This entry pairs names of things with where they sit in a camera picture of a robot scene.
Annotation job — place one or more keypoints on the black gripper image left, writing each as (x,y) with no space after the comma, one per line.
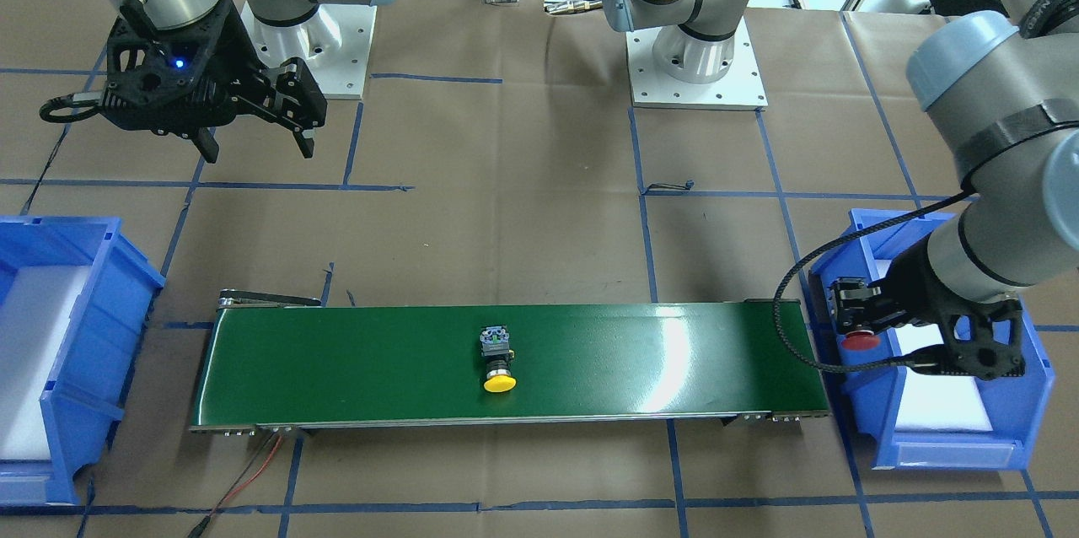
(226,51)

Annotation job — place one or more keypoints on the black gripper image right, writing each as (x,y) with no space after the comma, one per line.
(912,285)

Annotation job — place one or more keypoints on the red push button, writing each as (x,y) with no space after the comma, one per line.
(860,341)

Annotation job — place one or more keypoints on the yellow push button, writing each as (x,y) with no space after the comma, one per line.
(496,353)

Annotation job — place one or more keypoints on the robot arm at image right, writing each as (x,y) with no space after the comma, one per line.
(1000,87)

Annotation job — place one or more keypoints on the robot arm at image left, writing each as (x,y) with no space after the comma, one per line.
(170,14)

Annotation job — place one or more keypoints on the blue bin at image right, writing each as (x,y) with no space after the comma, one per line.
(1015,406)

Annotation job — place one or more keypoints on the blue bin at image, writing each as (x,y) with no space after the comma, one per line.
(85,394)
(1015,406)

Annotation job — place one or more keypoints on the white foam pad bin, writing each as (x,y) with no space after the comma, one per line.
(936,403)
(35,317)

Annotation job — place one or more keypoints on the green conveyor belt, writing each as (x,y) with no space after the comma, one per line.
(300,367)

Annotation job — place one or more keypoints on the blue bin at image left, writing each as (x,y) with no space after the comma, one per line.
(85,394)

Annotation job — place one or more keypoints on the white base plate image left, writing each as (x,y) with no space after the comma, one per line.
(335,44)

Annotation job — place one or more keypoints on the white base plate image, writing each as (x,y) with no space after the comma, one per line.
(671,70)
(335,44)

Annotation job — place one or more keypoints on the white base plate image right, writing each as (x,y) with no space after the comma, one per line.
(671,70)

